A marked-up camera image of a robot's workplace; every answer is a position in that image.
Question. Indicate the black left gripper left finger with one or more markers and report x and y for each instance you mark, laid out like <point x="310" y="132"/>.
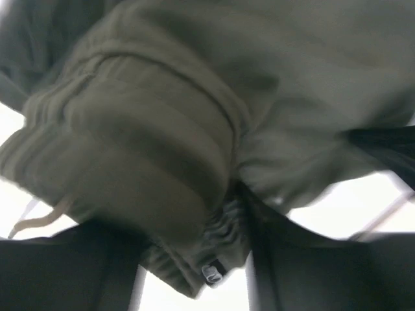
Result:
<point x="87" y="267"/>

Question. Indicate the olive green shorts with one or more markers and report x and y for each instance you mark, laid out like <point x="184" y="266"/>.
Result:
<point x="147" y="113"/>

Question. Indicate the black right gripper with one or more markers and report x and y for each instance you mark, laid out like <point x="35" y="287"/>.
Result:
<point x="392" y="147"/>

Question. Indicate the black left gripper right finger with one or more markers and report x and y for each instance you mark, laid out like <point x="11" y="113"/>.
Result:
<point x="293" y="268"/>

